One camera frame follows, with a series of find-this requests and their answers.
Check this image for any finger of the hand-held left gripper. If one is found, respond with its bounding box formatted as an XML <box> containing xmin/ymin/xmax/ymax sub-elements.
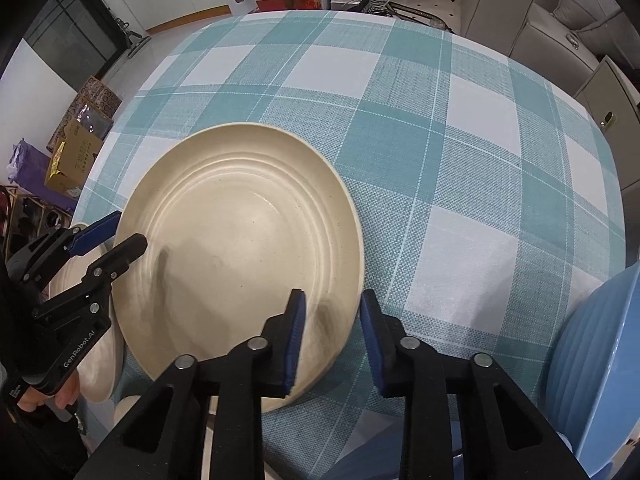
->
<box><xmin>7</xmin><ymin>210</ymin><xmax>124</xmax><ymax>288</ymax></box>
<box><xmin>31</xmin><ymin>233</ymin><xmax>149</xmax><ymax>332</ymax></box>

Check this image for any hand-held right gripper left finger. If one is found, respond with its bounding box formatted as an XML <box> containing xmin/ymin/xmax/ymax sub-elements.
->
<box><xmin>72</xmin><ymin>288</ymin><xmax>307</xmax><ymax>480</ymax></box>

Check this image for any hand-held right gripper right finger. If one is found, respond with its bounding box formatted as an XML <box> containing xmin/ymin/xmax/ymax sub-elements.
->
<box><xmin>361</xmin><ymin>289</ymin><xmax>591</xmax><ymax>480</ymax></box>

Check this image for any beige plate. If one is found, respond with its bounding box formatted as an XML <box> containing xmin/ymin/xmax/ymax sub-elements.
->
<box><xmin>112</xmin><ymin>122</ymin><xmax>366</xmax><ymax>413</ymax></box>
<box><xmin>114</xmin><ymin>395</ymin><xmax>146</xmax><ymax>426</ymax></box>
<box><xmin>47</xmin><ymin>222</ymin><xmax>126</xmax><ymax>403</ymax></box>

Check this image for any person's left forearm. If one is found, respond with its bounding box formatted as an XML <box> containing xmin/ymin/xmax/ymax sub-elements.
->
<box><xmin>0</xmin><ymin>402</ymin><xmax>88</xmax><ymax>480</ymax></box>

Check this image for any person's left hand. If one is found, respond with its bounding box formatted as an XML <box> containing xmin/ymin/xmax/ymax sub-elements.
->
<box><xmin>17</xmin><ymin>374</ymin><xmax>82</xmax><ymax>412</ymax></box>

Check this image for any low storage rack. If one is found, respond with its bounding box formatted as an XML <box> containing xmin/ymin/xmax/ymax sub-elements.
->
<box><xmin>0</xmin><ymin>185</ymin><xmax>76</xmax><ymax>261</ymax></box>

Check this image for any yellow cardboard box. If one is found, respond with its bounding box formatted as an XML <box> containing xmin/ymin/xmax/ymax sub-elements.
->
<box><xmin>44</xmin><ymin>119</ymin><xmax>103</xmax><ymax>196</ymax></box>

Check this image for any purple plastic bag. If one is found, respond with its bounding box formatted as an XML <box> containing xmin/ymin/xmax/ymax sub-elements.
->
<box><xmin>6</xmin><ymin>139</ymin><xmax>51</xmax><ymax>196</ymax></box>

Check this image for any teal checked tablecloth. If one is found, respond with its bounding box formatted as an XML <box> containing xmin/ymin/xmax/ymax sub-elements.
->
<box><xmin>72</xmin><ymin>10</ymin><xmax>628</xmax><ymax>480</ymax></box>

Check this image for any dark glass door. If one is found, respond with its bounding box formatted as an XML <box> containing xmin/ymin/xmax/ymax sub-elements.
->
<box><xmin>0</xmin><ymin>0</ymin><xmax>126</xmax><ymax>81</ymax></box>

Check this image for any grey cabinet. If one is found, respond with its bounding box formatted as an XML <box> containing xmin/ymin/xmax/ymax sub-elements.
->
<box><xmin>574</xmin><ymin>55</ymin><xmax>640</xmax><ymax>133</ymax></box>

